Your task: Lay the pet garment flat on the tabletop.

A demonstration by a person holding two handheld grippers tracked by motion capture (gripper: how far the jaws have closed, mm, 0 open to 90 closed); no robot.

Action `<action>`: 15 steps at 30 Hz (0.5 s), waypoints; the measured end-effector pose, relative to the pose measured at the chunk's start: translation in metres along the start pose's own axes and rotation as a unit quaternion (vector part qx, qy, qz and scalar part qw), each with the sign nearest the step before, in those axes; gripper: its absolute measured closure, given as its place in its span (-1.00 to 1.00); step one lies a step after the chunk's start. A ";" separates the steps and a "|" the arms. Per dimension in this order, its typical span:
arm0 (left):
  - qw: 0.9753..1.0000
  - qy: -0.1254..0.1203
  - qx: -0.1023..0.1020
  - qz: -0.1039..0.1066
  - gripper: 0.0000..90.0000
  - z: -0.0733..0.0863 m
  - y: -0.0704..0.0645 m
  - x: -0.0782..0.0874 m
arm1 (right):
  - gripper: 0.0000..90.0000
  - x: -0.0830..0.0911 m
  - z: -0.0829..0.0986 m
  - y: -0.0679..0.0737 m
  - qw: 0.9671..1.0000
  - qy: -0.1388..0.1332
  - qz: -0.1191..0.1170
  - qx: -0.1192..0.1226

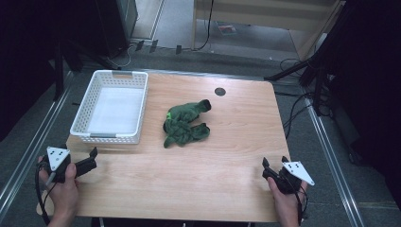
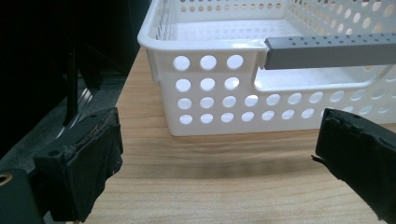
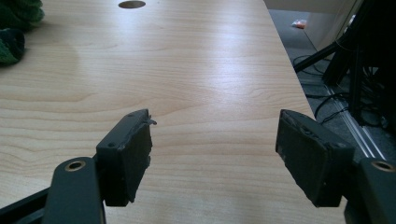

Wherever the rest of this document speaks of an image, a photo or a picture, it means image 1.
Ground black hanging cable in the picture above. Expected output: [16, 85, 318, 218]
[192, 0, 216, 52]

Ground person's left hand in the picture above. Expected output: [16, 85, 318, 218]
[37, 155, 80, 222]

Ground person's right hand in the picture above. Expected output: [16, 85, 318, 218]
[266, 176, 309, 227]

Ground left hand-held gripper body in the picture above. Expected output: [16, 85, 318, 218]
[39, 146, 78, 184]

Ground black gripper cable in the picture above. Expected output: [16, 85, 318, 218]
[291, 181, 310, 227]
[33, 166, 59, 226]

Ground black metal stand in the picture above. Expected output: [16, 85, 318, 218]
[264, 18, 344, 118]
[51, 34, 122, 102]

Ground black cabinet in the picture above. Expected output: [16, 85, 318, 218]
[93, 0, 139, 59]

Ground black floor cables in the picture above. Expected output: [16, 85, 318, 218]
[274, 57, 320, 140]

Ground white floor cable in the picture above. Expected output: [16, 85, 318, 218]
[105, 43, 135, 69]

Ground dark green cloth garment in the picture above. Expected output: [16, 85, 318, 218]
[162, 98, 213, 149]

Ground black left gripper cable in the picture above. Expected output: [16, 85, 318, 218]
[33, 166, 59, 226]

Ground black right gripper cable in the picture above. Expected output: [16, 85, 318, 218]
[291, 181, 310, 227]

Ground light wooden shelf unit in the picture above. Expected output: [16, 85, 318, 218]
[191, 0, 346, 61]

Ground aluminium floor rail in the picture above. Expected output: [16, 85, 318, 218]
[303, 96, 367, 227]
[0, 71, 76, 220]

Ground white perforated plastic basket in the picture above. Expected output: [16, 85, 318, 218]
[69, 69, 149, 146]

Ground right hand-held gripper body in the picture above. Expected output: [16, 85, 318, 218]
[272, 161, 316, 195]

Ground red printed booklet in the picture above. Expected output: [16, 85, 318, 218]
[217, 22, 238, 37]

